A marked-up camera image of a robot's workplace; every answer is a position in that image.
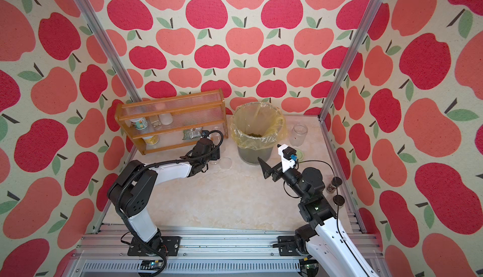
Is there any green jar lid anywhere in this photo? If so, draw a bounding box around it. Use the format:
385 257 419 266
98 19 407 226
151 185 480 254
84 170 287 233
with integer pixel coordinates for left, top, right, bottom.
296 150 304 163

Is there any short jar clear lid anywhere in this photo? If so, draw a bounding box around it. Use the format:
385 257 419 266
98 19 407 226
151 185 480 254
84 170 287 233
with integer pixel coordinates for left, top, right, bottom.
219 158 233 170

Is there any ribbed glass jar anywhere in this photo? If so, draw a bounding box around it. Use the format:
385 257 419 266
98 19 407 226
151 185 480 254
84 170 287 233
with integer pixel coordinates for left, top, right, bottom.
289 124 308 147

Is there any short clear plastic jar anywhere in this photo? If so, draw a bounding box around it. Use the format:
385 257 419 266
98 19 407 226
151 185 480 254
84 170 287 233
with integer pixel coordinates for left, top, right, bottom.
210 151 221 165

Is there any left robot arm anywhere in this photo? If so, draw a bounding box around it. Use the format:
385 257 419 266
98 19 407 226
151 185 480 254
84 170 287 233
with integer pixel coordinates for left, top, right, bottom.
107 137 223 254

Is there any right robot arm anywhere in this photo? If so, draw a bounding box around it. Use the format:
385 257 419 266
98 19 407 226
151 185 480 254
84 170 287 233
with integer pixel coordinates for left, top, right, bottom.
258 158 377 276

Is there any green mung bean packet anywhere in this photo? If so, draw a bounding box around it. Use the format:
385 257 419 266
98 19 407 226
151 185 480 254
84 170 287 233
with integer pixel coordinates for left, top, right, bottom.
182 127 203 141

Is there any metal mesh trash bin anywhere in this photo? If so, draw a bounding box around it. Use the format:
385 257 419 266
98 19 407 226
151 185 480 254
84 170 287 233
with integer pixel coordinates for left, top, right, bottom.
236 102 288 166

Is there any small dark bottle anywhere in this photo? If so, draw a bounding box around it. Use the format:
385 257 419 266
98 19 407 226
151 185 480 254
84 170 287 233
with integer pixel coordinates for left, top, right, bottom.
327 176 343 194
332 194 345 210

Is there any yellow plastic bin liner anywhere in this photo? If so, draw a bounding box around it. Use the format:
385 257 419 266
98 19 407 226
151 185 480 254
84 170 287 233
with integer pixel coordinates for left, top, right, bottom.
229 102 288 150

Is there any yellow small can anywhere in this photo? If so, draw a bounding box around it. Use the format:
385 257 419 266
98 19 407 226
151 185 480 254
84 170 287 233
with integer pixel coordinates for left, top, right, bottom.
142 135 159 146

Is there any white pink bottle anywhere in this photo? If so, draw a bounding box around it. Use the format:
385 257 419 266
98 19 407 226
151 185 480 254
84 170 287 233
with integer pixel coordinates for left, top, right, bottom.
155 103 173 126

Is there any green white cup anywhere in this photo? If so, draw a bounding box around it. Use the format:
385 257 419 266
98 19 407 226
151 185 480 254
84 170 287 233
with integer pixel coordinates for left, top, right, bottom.
130 117 148 131

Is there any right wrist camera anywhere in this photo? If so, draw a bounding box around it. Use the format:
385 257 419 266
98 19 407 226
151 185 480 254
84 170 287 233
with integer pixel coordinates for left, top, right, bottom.
277 145 298 173

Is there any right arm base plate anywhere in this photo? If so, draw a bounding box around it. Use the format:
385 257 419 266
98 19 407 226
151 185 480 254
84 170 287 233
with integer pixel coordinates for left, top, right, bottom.
272 235 309 257

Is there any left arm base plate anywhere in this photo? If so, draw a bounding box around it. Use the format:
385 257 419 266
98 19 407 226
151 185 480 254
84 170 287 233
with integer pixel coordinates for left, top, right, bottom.
127 236 181 257

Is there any aluminium frame rail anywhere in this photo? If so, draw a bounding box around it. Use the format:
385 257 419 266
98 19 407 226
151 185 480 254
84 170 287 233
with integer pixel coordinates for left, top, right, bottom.
60 224 389 276

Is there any right aluminium corner post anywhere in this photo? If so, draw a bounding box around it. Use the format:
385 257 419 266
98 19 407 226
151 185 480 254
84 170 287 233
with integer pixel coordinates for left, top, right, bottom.
318 0 397 121

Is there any aluminium corner post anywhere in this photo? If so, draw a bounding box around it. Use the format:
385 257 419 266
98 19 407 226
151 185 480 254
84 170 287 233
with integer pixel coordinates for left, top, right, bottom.
74 0 142 102
318 0 397 121

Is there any left aluminium corner post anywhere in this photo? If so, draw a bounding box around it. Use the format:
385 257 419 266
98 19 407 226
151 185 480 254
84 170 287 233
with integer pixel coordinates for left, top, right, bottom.
74 0 142 102

